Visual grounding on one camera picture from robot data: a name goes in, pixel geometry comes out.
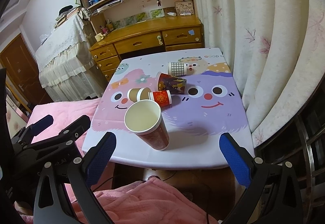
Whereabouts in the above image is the tall red patterned paper cup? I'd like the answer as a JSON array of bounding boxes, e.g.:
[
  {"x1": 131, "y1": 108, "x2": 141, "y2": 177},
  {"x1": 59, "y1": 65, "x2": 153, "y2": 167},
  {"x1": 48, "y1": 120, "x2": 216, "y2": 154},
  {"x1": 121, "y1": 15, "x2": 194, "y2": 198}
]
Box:
[{"x1": 124, "y1": 100, "x2": 170, "y2": 151}]

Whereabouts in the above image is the tan kraft paper cup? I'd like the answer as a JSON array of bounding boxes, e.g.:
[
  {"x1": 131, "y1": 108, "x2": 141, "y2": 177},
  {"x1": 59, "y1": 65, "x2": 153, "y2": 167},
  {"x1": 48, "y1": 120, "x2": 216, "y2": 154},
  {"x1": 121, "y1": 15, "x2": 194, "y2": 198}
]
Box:
[{"x1": 127, "y1": 87, "x2": 151, "y2": 102}]

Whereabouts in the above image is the small red paper cup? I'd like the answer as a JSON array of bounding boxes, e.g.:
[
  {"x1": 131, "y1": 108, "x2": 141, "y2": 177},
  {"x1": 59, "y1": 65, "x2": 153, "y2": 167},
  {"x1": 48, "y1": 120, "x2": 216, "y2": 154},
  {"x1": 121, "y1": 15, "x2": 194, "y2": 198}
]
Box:
[{"x1": 148, "y1": 90, "x2": 172, "y2": 107}]

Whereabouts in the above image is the dark brown patterned paper cup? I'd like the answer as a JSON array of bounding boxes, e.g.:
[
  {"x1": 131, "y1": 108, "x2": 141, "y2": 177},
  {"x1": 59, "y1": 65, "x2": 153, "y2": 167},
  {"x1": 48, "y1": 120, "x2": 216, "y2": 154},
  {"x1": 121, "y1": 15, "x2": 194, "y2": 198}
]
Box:
[{"x1": 156, "y1": 72, "x2": 187, "y2": 95}]

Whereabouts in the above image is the checkered paper cup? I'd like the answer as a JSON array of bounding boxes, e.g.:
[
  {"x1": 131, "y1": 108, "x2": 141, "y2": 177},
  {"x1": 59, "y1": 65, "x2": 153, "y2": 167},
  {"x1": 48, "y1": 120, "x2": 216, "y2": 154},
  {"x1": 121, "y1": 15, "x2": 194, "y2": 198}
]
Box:
[{"x1": 167, "y1": 62, "x2": 187, "y2": 76}]

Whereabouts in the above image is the pink blanket bed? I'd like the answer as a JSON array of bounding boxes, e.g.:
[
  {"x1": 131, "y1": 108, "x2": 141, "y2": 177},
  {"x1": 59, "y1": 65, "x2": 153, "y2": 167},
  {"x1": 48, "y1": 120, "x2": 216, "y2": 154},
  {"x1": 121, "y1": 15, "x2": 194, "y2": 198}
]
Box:
[{"x1": 27, "y1": 98, "x2": 101, "y2": 143}]

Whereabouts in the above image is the brown wooden door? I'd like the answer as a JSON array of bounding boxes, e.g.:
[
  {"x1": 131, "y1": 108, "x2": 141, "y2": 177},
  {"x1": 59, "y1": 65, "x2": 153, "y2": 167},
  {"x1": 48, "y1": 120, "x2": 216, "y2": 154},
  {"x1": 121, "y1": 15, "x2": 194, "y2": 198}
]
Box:
[{"x1": 1, "y1": 34, "x2": 52, "y2": 110}]

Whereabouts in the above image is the pink fleece robe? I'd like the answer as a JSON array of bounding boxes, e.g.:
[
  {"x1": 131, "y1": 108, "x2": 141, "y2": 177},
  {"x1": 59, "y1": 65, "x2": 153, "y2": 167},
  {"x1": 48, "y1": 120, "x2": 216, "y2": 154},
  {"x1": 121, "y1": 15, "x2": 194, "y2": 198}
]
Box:
[{"x1": 15, "y1": 176, "x2": 219, "y2": 224}]

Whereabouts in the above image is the lace covered piano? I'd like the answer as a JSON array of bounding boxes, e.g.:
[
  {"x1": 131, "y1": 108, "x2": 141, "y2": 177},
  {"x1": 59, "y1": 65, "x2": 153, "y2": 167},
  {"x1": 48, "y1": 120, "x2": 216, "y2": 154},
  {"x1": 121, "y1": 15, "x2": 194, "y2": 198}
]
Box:
[{"x1": 35, "y1": 11, "x2": 107, "y2": 102}]

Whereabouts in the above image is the cartoon printed tablecloth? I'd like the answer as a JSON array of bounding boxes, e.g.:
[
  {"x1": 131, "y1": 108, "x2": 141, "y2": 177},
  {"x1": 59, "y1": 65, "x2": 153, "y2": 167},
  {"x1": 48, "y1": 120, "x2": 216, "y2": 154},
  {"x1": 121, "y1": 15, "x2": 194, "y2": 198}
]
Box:
[{"x1": 82, "y1": 48, "x2": 254, "y2": 170}]

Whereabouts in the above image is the yellow mug on desk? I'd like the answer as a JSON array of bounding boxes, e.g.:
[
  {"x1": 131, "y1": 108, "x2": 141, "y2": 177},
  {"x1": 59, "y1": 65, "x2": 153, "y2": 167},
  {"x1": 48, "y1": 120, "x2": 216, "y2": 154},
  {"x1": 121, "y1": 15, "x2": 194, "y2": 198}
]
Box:
[{"x1": 95, "y1": 33, "x2": 105, "y2": 42}]

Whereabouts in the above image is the wooden desk with hutch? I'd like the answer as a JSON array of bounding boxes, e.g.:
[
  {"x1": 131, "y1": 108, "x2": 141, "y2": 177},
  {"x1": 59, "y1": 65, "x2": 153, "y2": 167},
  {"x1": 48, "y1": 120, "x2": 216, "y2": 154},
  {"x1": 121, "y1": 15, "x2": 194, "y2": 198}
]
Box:
[{"x1": 81, "y1": 0, "x2": 204, "y2": 80}]

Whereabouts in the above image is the white floral curtain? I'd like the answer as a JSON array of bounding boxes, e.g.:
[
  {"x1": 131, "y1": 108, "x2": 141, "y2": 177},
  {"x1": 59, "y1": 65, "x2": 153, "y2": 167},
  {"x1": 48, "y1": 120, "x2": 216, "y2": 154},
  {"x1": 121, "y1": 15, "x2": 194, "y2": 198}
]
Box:
[{"x1": 195, "y1": 0, "x2": 324, "y2": 146}]

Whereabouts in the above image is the printed cardboard box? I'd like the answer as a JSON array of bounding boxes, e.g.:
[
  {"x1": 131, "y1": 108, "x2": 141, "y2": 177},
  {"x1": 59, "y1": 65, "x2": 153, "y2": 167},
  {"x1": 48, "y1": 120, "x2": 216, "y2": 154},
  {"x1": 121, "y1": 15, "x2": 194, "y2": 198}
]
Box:
[{"x1": 175, "y1": 1, "x2": 195, "y2": 15}]

